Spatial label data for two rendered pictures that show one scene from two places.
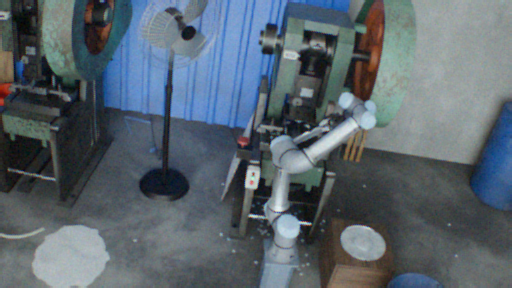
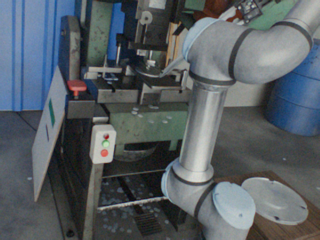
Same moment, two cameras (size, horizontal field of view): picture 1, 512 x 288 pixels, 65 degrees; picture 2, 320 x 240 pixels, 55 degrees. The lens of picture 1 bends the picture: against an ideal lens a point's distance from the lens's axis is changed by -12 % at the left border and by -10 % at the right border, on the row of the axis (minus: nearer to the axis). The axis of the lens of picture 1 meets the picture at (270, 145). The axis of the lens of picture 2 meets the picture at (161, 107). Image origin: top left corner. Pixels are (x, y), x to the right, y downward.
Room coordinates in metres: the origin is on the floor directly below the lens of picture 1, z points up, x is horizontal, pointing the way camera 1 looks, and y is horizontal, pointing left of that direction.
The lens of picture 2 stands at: (1.21, 0.33, 1.15)
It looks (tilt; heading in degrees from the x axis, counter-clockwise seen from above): 22 degrees down; 334
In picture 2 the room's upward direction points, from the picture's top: 12 degrees clockwise
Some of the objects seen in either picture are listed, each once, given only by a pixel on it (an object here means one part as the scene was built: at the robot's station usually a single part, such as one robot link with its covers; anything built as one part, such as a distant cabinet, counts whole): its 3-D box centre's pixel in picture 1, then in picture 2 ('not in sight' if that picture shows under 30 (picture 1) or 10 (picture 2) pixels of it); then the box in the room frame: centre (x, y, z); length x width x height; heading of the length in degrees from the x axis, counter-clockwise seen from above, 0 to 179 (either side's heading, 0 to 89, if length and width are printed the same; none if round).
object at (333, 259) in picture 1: (354, 262); (260, 230); (2.01, -0.69, 0.18); 0.40 x 0.38 x 0.35; 5
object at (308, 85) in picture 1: (305, 93); (152, 6); (2.49, -0.15, 1.04); 0.17 x 0.15 x 0.30; 5
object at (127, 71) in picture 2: (296, 128); (138, 67); (2.52, -0.15, 0.76); 0.15 x 0.09 x 0.05; 95
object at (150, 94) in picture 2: (295, 148); (152, 89); (2.35, -0.16, 0.72); 0.25 x 0.14 x 0.14; 5
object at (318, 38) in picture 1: (313, 56); not in sight; (2.53, -0.15, 1.27); 0.21 x 0.12 x 0.34; 5
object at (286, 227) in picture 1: (286, 229); (227, 213); (1.72, -0.17, 0.62); 0.13 x 0.12 x 0.14; 27
